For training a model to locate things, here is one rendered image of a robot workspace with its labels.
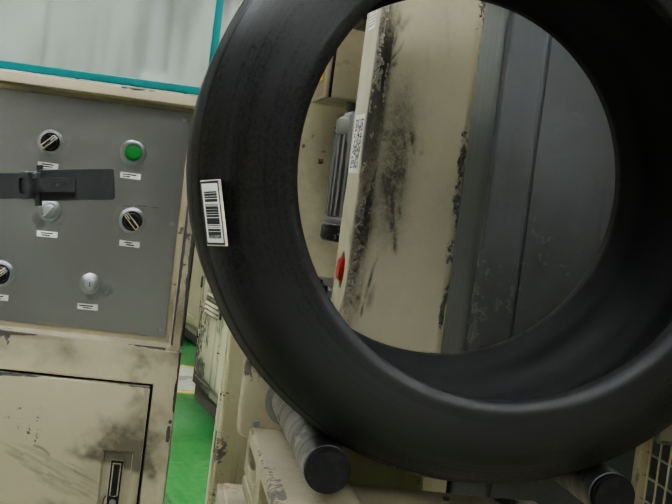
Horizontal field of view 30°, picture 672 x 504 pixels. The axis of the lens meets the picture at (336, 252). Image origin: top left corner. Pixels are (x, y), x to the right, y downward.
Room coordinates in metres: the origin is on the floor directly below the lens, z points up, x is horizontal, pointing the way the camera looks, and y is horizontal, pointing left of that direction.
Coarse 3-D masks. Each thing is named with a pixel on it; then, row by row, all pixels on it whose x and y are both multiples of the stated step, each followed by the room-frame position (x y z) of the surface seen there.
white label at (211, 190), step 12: (204, 180) 1.14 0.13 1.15; (216, 180) 1.11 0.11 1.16; (204, 192) 1.14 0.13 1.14; (216, 192) 1.12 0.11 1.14; (204, 204) 1.14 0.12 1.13; (216, 204) 1.12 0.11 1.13; (204, 216) 1.14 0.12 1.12; (216, 216) 1.12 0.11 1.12; (216, 228) 1.12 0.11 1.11; (216, 240) 1.13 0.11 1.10
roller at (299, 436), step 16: (272, 400) 1.49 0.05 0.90; (288, 416) 1.34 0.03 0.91; (288, 432) 1.30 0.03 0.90; (304, 432) 1.24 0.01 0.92; (320, 432) 1.22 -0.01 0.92; (304, 448) 1.19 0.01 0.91; (320, 448) 1.16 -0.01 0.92; (336, 448) 1.16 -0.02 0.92; (304, 464) 1.16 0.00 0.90; (320, 464) 1.15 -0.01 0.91; (336, 464) 1.15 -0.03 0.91; (320, 480) 1.15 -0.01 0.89; (336, 480) 1.15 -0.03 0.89
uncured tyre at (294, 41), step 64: (256, 0) 1.15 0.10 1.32; (320, 0) 1.12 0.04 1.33; (384, 0) 1.42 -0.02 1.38; (512, 0) 1.44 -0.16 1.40; (576, 0) 1.44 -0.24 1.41; (640, 0) 1.40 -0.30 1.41; (256, 64) 1.12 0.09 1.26; (320, 64) 1.12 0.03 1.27; (640, 64) 1.45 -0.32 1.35; (192, 128) 1.23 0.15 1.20; (256, 128) 1.12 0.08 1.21; (640, 128) 1.46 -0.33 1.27; (192, 192) 1.17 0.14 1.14; (256, 192) 1.12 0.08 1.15; (640, 192) 1.46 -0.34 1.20; (256, 256) 1.12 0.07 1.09; (640, 256) 1.46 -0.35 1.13; (256, 320) 1.14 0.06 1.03; (320, 320) 1.12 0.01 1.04; (576, 320) 1.46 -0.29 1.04; (640, 320) 1.43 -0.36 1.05; (320, 384) 1.14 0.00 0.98; (384, 384) 1.13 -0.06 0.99; (448, 384) 1.43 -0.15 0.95; (512, 384) 1.44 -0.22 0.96; (576, 384) 1.42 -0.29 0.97; (640, 384) 1.17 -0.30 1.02; (384, 448) 1.16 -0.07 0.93; (448, 448) 1.15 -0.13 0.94; (512, 448) 1.16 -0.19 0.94; (576, 448) 1.17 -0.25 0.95
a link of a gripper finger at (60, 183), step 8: (24, 184) 1.17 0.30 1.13; (32, 184) 1.18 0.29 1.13; (40, 184) 1.19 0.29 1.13; (48, 184) 1.20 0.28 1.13; (56, 184) 1.20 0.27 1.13; (64, 184) 1.20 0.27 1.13; (72, 184) 1.20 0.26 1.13; (24, 192) 1.17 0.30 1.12; (32, 192) 1.18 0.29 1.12; (40, 192) 1.19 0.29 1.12
